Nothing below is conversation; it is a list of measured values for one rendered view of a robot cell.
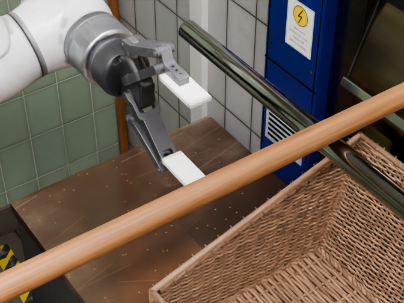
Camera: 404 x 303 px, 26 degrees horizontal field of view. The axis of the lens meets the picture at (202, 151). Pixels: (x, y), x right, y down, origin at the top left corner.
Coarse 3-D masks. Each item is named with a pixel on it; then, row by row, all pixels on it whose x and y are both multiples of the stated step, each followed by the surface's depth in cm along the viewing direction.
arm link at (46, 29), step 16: (32, 0) 123; (48, 0) 122; (64, 0) 122; (80, 0) 122; (96, 0) 123; (16, 16) 121; (32, 16) 121; (48, 16) 121; (64, 16) 121; (80, 16) 120; (32, 32) 120; (48, 32) 120; (64, 32) 120; (48, 48) 121; (48, 64) 123; (64, 64) 124
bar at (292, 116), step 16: (192, 32) 127; (208, 48) 125; (224, 48) 124; (224, 64) 122; (240, 64) 121; (240, 80) 120; (256, 80) 118; (256, 96) 118; (272, 96) 116; (272, 112) 117; (288, 112) 114; (304, 112) 113; (304, 128) 112; (336, 144) 108; (336, 160) 108; (352, 160) 106; (368, 160) 107; (352, 176) 106; (368, 176) 104; (384, 176) 104; (384, 192) 103; (400, 192) 102; (400, 208) 101
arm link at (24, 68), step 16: (0, 16) 120; (0, 32) 118; (16, 32) 120; (0, 48) 118; (16, 48) 119; (32, 48) 120; (0, 64) 118; (16, 64) 119; (32, 64) 121; (0, 80) 119; (16, 80) 120; (32, 80) 123; (0, 96) 121
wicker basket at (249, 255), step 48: (288, 192) 156; (336, 192) 166; (240, 240) 155; (288, 240) 165; (336, 240) 170; (192, 288) 155; (240, 288) 165; (288, 288) 166; (336, 288) 166; (384, 288) 162
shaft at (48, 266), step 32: (384, 96) 110; (320, 128) 106; (352, 128) 108; (256, 160) 101; (288, 160) 103; (192, 192) 98; (224, 192) 100; (128, 224) 94; (160, 224) 96; (64, 256) 91; (96, 256) 93; (0, 288) 88; (32, 288) 90
